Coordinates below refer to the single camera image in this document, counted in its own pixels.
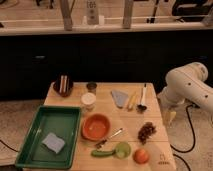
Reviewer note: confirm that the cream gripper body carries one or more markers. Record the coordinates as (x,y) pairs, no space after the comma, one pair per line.
(168,116)

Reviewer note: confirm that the dark purple grape bunch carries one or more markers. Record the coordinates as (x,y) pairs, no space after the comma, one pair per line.
(147,130)

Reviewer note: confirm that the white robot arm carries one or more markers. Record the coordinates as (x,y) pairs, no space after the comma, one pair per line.
(185,83)

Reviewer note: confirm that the red bowl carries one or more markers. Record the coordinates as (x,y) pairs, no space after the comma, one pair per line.
(95,127)

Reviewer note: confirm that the dark brown bowl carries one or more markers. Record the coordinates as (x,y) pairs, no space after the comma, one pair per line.
(63,86)

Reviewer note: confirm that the yellow banana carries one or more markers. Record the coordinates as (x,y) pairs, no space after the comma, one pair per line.
(131,101)

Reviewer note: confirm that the orange fruit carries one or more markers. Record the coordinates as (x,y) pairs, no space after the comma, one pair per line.
(141,156)

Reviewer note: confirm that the grey blue cloth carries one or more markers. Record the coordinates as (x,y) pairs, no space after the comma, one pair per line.
(119,98)

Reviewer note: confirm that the green ladle scoop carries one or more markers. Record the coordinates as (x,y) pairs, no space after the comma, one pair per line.
(122,150)

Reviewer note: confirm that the white lidded jar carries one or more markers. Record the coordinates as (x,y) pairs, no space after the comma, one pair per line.
(88,101)

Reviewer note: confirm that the small dark metal cup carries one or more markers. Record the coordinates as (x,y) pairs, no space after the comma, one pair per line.
(91,87)

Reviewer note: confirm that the blue sponge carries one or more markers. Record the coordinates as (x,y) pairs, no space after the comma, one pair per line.
(54,143)

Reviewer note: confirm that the green plastic tray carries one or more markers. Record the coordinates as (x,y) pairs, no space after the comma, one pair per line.
(64,123)

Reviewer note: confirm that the white remote control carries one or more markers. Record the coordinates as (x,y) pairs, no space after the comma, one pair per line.
(92,12)

